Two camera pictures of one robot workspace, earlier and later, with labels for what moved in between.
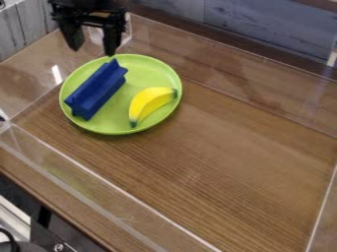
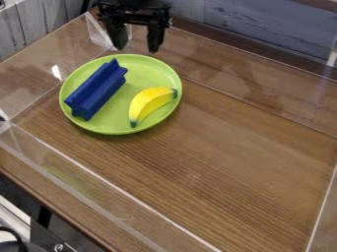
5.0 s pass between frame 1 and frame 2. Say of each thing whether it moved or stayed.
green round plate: stayed
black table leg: stayed
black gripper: moved
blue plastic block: stayed
